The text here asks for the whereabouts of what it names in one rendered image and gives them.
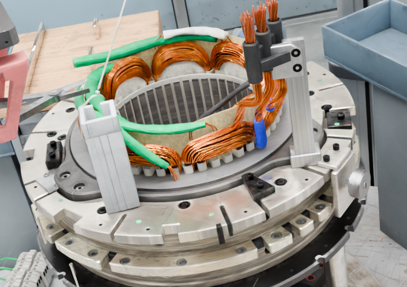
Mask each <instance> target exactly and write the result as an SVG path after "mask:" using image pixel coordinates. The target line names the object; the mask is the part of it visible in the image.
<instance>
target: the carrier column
mask: <svg viewBox="0 0 407 287"><path fill-rule="evenodd" d="M323 272H324V278H325V287H348V278H347V270H346V255H345V246H343V247H342V248H341V249H340V250H339V251H338V253H337V254H335V255H334V256H333V257H332V258H331V259H330V260H329V261H327V262H326V263H323Z"/></svg>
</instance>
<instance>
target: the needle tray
mask: <svg viewBox="0 0 407 287"><path fill-rule="evenodd" d="M322 39H323V52H324V58H325V59H327V60H329V61H331V62H333V63H335V64H337V65H339V66H341V67H342V68H344V69H346V70H348V71H350V72H352V73H354V74H356V75H358V76H360V77H361V78H363V79H365V80H367V81H369V82H370V83H372V84H373V96H374V120H375V133H376V158H377V182H378V195H379V219H380V230H381V231H382V232H383V233H385V234H386V235H387V236H388V237H390V238H391V239H393V240H394V241H395V242H397V243H398V244H399V245H400V246H402V247H403V248H404V249H406V250H407V4H405V3H403V2H400V1H398V0H383V1H380V2H378V3H376V4H373V5H370V6H369V7H366V8H363V9H361V10H359V11H357V12H354V13H351V14H350V15H347V16H344V17H342V18H340V19H337V20H335V21H332V22H330V23H328V24H325V25H323V26H322Z"/></svg>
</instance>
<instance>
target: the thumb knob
mask: <svg viewBox="0 0 407 287"><path fill-rule="evenodd" d="M370 183H371V175H370V173H369V171H368V170H363V169H360V168H356V169H355V170H354V171H353V172H352V174H351V177H350V178H349V183H348V193H349V195H350V196H351V197H354V198H357V199H363V198H364V197H365V196H366V194H367V193H368V190H369V186H370Z"/></svg>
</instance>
